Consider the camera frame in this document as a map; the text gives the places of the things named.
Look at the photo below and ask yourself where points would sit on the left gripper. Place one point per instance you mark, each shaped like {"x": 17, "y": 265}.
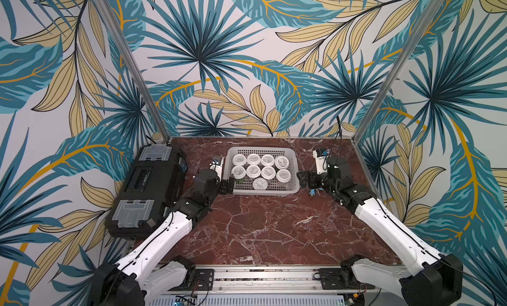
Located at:
{"x": 231, "y": 184}

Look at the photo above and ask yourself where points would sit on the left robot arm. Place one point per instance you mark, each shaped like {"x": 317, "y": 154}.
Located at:
{"x": 134, "y": 279}

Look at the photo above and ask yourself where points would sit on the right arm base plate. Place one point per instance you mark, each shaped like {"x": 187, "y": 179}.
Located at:
{"x": 339, "y": 279}

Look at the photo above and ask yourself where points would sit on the white plastic basket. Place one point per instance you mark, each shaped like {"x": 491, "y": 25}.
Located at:
{"x": 245, "y": 187}

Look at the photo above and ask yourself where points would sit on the aluminium rail frame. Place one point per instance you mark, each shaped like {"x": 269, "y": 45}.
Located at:
{"x": 268, "y": 280}

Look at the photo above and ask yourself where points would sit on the white yogurt cup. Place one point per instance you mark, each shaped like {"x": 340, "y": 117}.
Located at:
{"x": 260, "y": 184}
{"x": 239, "y": 160}
{"x": 268, "y": 160}
{"x": 239, "y": 173}
{"x": 253, "y": 171}
{"x": 268, "y": 173}
{"x": 253, "y": 159}
{"x": 283, "y": 176}
{"x": 282, "y": 162}

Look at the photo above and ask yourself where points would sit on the right aluminium corner post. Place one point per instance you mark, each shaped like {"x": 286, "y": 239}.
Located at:
{"x": 412, "y": 41}

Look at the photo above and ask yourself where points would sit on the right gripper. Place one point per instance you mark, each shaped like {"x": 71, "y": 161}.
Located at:
{"x": 312, "y": 179}

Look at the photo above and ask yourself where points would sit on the left aluminium corner post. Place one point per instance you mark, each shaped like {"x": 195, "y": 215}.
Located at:
{"x": 118, "y": 37}

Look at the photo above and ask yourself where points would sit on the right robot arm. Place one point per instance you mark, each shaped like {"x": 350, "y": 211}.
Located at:
{"x": 427, "y": 276}

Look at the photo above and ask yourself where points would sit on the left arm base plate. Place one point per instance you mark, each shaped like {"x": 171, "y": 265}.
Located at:
{"x": 200, "y": 280}

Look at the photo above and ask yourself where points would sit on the black toolbox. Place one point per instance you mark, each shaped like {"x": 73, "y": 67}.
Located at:
{"x": 154, "y": 183}

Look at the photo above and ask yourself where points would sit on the aluminium corner post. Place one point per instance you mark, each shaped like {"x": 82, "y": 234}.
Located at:
{"x": 118, "y": 37}
{"x": 412, "y": 41}

